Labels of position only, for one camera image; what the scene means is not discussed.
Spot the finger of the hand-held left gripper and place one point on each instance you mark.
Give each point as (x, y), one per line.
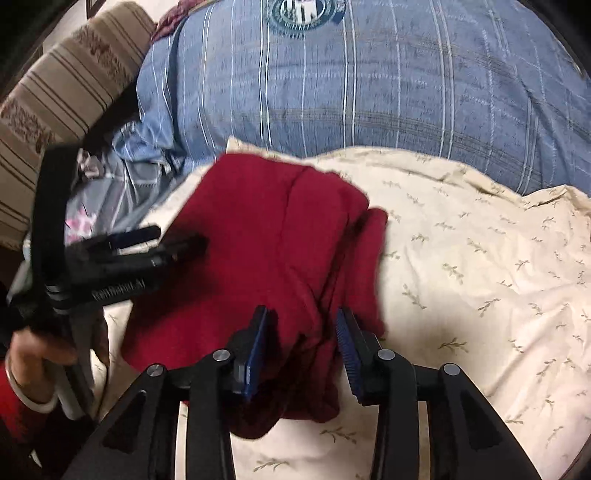
(134, 239)
(180, 249)

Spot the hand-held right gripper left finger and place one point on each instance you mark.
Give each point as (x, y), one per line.
(256, 350)

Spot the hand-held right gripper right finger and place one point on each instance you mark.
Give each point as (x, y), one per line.
(346, 350)

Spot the red knit garment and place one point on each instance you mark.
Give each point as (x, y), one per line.
(258, 230)

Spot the person's left forearm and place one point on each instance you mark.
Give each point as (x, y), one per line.
(23, 420)

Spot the person's left hand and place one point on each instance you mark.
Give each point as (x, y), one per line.
(32, 364)

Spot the grey plaid cloth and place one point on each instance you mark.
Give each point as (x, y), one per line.
(115, 203)

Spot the cream floral bed sheet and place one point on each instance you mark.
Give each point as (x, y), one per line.
(485, 277)

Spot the beige striped cushion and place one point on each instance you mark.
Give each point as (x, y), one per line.
(64, 92)

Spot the dark red cloth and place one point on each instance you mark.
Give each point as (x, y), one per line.
(178, 21)

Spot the blue striped pillow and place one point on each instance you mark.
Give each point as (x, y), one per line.
(369, 92)

